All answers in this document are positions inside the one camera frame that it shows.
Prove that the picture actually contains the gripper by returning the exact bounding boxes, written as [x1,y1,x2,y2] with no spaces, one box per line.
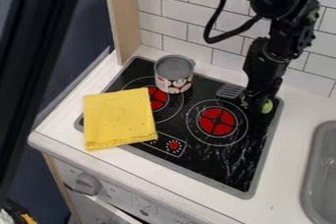
[241,36,292,111]

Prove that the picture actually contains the green spatula with grey head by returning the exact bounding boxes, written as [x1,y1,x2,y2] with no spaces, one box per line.
[215,84,276,115]

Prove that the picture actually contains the toy stove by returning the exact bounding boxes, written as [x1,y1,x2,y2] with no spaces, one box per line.
[72,55,285,200]

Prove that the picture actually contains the grey can with red label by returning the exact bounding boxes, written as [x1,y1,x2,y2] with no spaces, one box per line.
[153,54,197,94]

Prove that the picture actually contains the toy sink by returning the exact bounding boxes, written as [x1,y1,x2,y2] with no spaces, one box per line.
[299,120,336,224]

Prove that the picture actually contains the yellow cloth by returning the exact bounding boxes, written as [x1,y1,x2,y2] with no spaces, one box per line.
[83,86,159,152]

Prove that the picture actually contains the black cable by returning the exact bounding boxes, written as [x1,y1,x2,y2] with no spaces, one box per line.
[201,0,264,45]

